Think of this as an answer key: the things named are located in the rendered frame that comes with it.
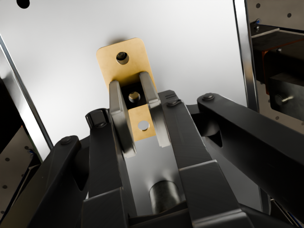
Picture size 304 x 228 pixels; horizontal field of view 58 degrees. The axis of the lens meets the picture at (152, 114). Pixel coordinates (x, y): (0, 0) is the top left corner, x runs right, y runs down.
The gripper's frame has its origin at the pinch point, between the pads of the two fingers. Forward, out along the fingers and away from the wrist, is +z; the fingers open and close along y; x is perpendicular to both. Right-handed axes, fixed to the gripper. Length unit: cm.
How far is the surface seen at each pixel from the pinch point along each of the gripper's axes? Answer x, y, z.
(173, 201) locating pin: -11.5, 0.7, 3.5
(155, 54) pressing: 1.9, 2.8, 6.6
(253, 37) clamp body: -3.3, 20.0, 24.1
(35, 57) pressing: 4.5, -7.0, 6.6
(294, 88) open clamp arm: -4.5, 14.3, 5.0
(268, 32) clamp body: -3.3, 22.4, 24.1
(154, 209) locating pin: -11.8, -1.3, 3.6
